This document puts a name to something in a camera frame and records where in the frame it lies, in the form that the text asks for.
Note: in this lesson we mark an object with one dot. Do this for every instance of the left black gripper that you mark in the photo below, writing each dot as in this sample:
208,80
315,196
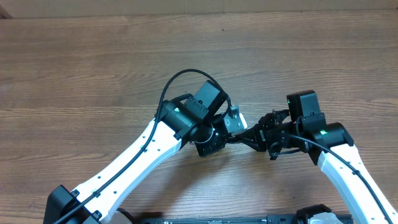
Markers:
217,141

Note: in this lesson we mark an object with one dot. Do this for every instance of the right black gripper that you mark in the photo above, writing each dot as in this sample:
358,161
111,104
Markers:
260,132

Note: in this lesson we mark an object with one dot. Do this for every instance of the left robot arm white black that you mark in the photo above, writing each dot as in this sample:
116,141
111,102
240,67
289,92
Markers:
178,121

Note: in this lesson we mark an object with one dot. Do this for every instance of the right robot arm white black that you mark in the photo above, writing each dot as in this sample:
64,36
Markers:
303,127

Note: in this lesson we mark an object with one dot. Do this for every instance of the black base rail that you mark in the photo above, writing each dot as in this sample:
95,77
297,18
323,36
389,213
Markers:
156,218

